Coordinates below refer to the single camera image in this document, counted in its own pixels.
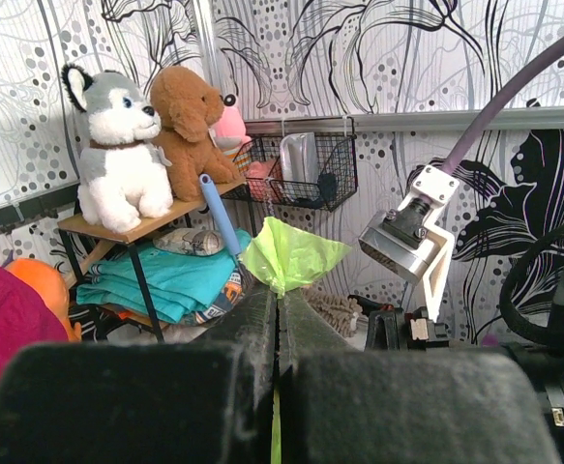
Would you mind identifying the blue floor squeegee mop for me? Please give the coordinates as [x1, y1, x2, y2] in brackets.
[199, 174, 245, 276]

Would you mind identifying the grey patterned small cushion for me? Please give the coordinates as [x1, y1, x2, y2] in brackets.
[153, 228, 225, 256]

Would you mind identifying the white plush dog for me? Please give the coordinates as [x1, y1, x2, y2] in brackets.
[61, 64, 173, 233]

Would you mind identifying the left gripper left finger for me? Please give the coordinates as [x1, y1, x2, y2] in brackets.
[0, 284, 277, 463]

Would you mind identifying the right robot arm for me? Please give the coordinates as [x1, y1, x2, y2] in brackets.
[366, 224, 564, 463]

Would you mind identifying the black wooden shelf rack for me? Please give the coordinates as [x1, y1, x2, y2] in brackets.
[58, 179, 247, 342]

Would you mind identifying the orange plush toy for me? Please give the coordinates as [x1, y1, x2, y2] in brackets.
[5, 258, 82, 342]

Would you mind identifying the brown chenille duster mop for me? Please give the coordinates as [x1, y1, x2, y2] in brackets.
[302, 288, 363, 338]

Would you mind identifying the black wire basket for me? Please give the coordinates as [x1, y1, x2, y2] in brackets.
[223, 132, 358, 211]

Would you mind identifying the silver foil bag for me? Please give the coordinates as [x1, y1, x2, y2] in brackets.
[280, 132, 320, 201]

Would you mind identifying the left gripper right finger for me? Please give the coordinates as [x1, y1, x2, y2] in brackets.
[278, 291, 560, 463]

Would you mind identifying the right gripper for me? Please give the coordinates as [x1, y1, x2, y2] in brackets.
[365, 306, 451, 351]

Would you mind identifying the brown teddy bear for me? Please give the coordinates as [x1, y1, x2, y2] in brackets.
[150, 66, 241, 202]

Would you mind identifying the pink plush toy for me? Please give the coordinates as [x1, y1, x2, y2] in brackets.
[211, 94, 252, 152]

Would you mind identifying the green trash bag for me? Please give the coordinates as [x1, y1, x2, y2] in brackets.
[241, 217, 350, 463]

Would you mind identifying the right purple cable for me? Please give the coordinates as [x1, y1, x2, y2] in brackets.
[440, 18, 564, 175]

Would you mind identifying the teal folded cloth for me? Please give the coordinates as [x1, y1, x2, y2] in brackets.
[76, 241, 249, 326]

